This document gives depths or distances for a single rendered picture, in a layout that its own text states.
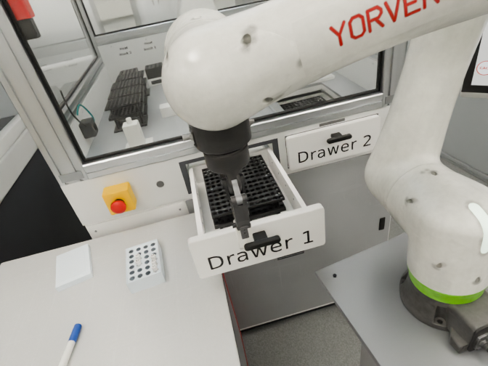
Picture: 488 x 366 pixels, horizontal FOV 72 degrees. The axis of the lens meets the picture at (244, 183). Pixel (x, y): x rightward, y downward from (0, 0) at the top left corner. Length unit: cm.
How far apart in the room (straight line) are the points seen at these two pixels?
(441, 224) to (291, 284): 92
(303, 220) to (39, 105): 67
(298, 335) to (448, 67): 125
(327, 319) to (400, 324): 94
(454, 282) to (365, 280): 20
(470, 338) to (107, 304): 73
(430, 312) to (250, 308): 88
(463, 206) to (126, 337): 68
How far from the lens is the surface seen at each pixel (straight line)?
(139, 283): 86
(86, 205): 106
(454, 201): 59
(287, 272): 135
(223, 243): 70
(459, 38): 63
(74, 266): 102
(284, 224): 70
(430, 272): 64
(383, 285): 78
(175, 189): 101
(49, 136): 97
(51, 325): 94
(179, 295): 83
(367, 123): 106
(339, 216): 124
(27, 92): 94
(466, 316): 69
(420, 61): 64
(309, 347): 158
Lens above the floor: 138
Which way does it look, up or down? 34 degrees down
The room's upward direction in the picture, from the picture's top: 11 degrees counter-clockwise
